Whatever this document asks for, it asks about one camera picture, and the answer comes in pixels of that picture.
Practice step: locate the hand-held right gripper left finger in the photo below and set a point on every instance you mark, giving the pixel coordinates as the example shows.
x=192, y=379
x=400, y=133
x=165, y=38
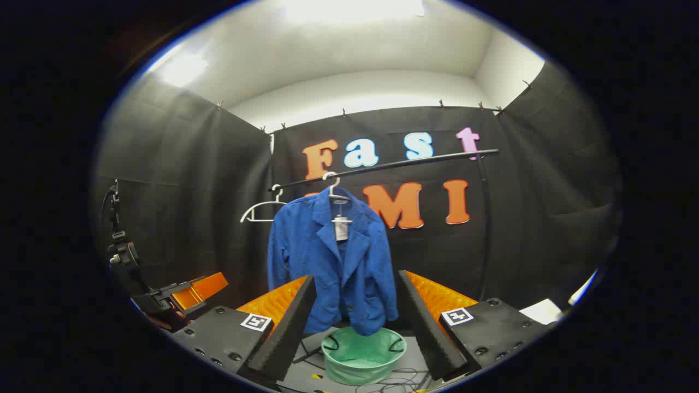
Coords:
x=284, y=333

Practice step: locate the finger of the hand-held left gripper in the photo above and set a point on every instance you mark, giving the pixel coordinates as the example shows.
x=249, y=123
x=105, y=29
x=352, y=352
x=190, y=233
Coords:
x=191, y=295

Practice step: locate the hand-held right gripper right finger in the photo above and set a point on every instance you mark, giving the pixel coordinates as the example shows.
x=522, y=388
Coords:
x=431, y=333

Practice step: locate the green laundry hamper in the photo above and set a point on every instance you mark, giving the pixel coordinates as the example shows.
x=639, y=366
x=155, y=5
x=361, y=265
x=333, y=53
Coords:
x=360, y=363

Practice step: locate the white clothes hanger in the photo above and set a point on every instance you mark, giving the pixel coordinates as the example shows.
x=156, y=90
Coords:
x=334, y=191
x=261, y=205

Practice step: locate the white paper sheet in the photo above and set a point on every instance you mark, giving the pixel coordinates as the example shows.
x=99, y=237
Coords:
x=540, y=311

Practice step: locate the black backdrop cloth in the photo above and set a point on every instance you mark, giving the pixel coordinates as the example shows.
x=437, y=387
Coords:
x=546, y=218

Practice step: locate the small ceiling light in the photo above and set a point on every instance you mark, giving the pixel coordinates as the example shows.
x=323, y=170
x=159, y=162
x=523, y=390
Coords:
x=183, y=68

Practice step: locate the large ceiling light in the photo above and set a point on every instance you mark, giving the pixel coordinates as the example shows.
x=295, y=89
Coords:
x=355, y=8

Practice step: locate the black clothes rail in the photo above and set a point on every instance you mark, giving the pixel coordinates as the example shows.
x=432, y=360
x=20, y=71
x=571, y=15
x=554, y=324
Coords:
x=409, y=162

